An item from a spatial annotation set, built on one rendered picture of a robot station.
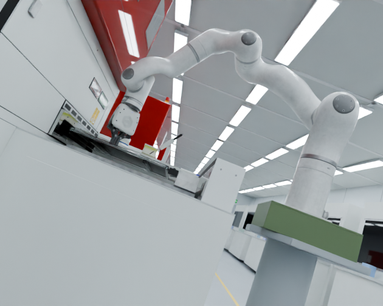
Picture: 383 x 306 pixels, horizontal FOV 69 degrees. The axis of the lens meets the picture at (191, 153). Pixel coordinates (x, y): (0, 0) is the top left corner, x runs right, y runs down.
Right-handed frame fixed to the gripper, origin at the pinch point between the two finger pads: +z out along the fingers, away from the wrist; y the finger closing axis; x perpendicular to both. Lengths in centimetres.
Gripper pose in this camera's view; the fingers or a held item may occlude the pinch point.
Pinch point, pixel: (113, 142)
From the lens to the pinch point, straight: 112.9
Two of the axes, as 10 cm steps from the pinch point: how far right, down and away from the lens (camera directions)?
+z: -3.6, 9.1, -2.1
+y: 6.5, 4.1, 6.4
